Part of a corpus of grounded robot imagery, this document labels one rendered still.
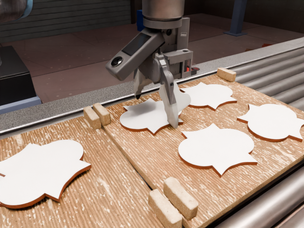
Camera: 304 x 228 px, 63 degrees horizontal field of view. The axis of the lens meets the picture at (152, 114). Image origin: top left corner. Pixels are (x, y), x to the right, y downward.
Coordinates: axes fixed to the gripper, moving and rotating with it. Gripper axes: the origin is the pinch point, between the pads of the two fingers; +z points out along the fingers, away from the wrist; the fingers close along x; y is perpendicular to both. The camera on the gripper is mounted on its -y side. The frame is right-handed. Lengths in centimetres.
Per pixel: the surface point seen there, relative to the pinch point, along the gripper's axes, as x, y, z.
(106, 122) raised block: 2.3, -9.9, -0.1
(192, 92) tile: 2.6, 14.3, -0.3
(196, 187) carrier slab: -20.5, -5.5, 0.7
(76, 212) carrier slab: -14.8, -22.2, 0.9
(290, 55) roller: 10, 71, 2
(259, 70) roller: 6.0, 46.9, 1.9
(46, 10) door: 471, 81, 48
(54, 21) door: 472, 91, 68
